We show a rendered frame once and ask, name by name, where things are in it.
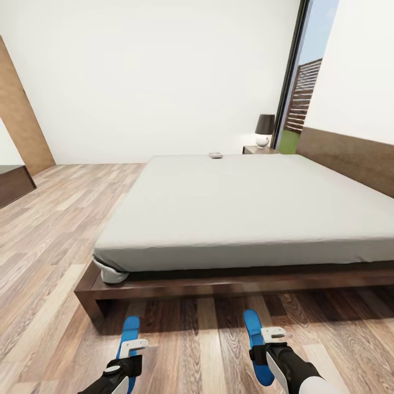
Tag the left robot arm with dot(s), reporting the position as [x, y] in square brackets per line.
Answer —
[115, 379]

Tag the bench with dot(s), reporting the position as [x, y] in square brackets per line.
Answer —
[15, 182]

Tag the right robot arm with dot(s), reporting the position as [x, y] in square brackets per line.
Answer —
[294, 375]

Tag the sandal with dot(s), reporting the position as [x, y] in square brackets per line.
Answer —
[253, 325]
[130, 333]

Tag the bed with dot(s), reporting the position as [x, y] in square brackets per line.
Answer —
[194, 226]

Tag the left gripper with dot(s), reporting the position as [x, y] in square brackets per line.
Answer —
[134, 363]

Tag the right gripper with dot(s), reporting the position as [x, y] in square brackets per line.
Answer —
[258, 353]

